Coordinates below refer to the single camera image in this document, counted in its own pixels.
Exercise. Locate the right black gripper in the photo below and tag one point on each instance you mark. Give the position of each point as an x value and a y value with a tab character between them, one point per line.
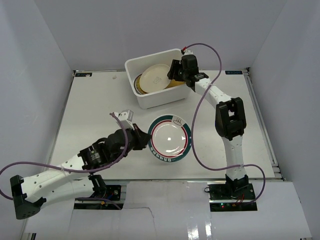
176	65

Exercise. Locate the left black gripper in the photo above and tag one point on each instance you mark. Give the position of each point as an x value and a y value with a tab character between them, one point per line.
137	137

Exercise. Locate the fan-shaped bamboo woven tray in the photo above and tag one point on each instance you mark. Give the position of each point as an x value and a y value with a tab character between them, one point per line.
174	83

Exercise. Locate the cream white plate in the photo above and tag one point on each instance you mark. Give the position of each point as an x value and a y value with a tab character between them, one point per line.
155	78

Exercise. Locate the green red rimmed plate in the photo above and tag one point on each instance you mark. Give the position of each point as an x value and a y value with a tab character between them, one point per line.
171	138

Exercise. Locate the round bamboo woven plate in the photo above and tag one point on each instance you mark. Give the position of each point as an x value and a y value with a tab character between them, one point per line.
137	86

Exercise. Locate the orange sunburst pattern plate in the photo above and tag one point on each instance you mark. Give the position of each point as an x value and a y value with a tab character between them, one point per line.
135	85

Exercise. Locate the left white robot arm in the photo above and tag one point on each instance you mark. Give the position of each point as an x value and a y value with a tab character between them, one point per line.
76	177

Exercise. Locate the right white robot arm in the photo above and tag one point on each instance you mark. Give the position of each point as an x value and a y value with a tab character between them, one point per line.
230	120

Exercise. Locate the white plastic bin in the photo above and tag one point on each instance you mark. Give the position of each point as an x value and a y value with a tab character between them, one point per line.
136	66

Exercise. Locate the right blue table label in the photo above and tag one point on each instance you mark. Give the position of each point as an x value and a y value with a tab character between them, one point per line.
233	72

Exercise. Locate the blue table label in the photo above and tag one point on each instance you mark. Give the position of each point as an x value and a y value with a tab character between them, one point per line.
82	74
233	72

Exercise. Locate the left blue table label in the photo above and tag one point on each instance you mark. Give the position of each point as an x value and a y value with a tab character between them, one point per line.
82	74

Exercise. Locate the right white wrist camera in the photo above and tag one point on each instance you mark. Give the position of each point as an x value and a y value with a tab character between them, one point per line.
185	51

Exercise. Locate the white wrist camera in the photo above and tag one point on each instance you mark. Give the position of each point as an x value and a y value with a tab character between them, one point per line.
125	117
185	51

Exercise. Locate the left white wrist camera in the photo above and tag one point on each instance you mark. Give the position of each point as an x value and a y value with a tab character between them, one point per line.
125	117

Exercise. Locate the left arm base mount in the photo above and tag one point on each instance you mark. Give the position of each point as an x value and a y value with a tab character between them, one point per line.
105	194

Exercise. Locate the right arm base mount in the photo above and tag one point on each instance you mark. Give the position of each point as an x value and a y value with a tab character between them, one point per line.
222	201

